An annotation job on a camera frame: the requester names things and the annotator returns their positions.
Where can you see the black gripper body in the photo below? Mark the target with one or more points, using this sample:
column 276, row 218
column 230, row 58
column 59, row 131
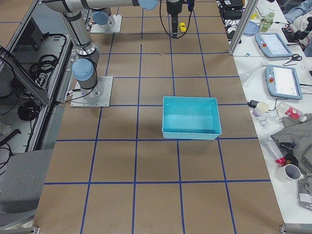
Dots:
column 172, row 8

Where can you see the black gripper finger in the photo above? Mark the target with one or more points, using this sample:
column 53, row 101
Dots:
column 174, row 23

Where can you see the yellow beetle toy car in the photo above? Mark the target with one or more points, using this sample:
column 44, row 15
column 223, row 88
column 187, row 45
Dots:
column 182, row 27

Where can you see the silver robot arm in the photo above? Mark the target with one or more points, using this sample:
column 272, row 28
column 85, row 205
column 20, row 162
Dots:
column 103, row 17
column 85, row 68

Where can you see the blue bowl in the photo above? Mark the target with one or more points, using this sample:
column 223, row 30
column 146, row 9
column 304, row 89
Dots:
column 251, row 29

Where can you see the white light bulb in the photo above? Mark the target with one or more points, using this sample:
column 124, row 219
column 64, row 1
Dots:
column 245, row 76

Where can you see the green glass jar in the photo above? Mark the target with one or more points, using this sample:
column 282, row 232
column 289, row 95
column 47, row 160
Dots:
column 266, row 22

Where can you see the teal plastic bin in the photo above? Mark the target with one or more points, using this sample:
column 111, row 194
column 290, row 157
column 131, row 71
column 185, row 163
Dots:
column 191, row 118

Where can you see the upper teach pendant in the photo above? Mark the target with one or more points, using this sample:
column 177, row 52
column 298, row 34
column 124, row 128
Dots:
column 272, row 45

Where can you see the teach pendant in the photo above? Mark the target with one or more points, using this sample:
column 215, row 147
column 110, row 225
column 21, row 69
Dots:
column 282, row 82
column 272, row 45

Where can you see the lower teach pendant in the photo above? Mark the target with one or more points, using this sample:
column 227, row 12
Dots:
column 282, row 82

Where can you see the plastic bottle red label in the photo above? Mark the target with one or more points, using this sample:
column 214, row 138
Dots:
column 291, row 111

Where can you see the clear bottle red cap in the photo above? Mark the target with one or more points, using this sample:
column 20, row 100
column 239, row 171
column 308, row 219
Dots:
column 273, row 150

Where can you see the grey cloth pile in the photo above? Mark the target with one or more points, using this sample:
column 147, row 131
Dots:
column 301, row 135

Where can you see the white mug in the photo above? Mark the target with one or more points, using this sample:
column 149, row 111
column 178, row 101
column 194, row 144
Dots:
column 288, row 173

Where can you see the grey chair seat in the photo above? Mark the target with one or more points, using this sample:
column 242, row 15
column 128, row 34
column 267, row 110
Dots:
column 23, row 181

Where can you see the aluminium frame post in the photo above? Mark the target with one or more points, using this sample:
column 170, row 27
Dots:
column 250, row 7

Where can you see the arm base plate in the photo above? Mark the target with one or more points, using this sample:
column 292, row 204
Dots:
column 99, row 97
column 95, row 29

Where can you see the black handled scissors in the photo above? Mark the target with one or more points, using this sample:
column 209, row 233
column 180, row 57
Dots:
column 295, row 57

